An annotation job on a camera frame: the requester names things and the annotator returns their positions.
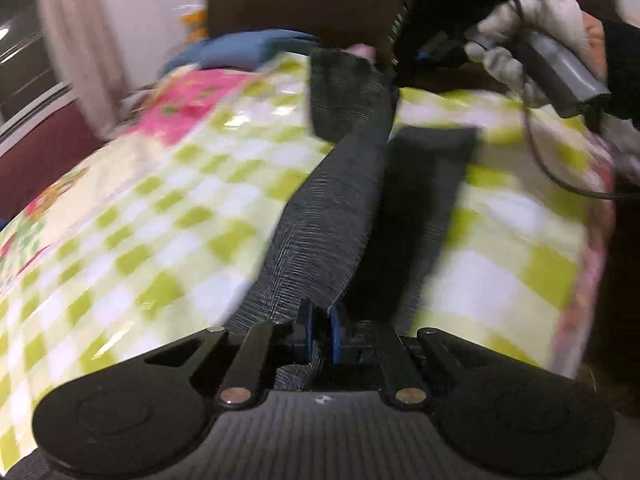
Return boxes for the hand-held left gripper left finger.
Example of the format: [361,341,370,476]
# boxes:
[144,300,315,408]

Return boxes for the beige curtain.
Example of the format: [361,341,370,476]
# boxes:
[34,0,132,142]

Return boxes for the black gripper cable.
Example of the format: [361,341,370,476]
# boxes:
[517,0,618,201]

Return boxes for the folded blue blanket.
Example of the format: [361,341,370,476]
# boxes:
[162,30,321,75]

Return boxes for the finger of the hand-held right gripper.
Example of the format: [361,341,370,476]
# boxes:
[392,20,466,69]

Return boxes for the pink floral printed blanket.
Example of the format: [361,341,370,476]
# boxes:
[0,65,253,281]

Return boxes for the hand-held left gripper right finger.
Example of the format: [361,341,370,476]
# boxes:
[327,305,482,407]

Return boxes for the yellow plastic package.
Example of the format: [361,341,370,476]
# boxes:
[179,6,209,44]

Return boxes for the dark grey pants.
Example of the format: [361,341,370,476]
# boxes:
[220,47,482,392]

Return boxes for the barred window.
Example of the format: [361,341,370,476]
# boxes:
[0,0,73,136]

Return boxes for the green white checked plastic sheet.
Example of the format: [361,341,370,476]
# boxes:
[0,52,617,463]

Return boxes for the dark brown wooden headboard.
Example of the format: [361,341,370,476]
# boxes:
[205,0,623,96]

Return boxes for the person's right hand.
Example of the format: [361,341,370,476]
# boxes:
[464,0,607,111]

